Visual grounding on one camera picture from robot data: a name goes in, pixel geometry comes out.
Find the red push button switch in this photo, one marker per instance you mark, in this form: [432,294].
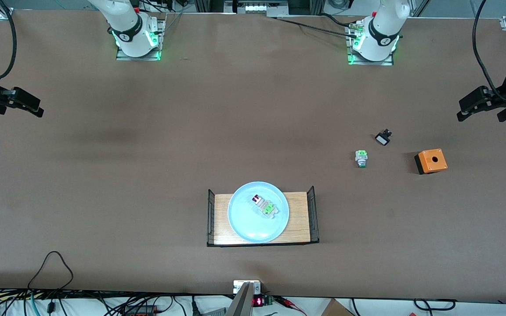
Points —
[265,206]

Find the light blue round plate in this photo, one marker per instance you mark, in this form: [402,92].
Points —
[253,226]

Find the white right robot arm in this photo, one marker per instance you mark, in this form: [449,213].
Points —
[125,26]

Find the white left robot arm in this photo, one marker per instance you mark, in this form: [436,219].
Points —
[382,30]

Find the black and orange power brick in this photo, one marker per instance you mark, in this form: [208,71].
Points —
[141,310]

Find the brown cardboard piece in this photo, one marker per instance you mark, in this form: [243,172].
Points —
[336,309]

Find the red clip test leads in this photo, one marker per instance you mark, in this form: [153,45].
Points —
[286,301]

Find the grey box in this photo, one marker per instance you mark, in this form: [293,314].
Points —
[213,312]

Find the red digit display module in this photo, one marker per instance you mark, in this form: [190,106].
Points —
[258,302]

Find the orange button enclosure box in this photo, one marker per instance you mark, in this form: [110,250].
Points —
[432,161]

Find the small black switch part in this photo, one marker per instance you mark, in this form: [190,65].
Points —
[383,139]

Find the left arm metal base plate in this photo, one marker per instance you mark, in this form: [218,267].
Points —
[369,63]

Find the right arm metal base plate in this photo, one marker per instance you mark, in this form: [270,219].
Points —
[139,58]

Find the green push button switch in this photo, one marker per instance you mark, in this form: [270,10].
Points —
[361,157]

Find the silver metal frame unit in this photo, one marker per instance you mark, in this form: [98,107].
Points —
[257,8]

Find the silver metal camera bracket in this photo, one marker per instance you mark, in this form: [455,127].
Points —
[237,286]

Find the grey camera pole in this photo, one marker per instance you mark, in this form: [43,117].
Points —
[240,305]

